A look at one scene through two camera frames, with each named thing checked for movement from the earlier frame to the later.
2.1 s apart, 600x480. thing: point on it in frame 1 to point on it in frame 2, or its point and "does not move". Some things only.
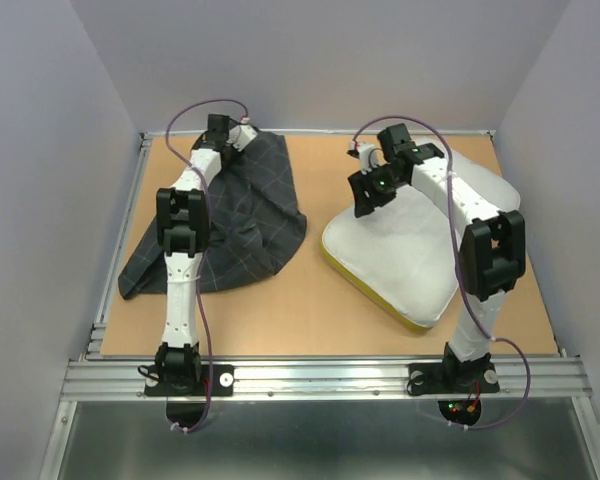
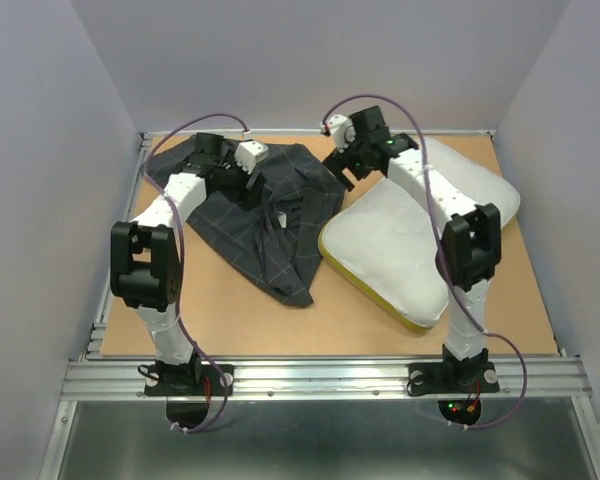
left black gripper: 232,150 to 247,199
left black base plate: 187,380 does not move
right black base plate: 452,378 does not move
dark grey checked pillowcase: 256,214 to 165,164
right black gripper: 363,204 to 336,165
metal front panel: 325,439 does not move
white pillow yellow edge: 404,256 does not move
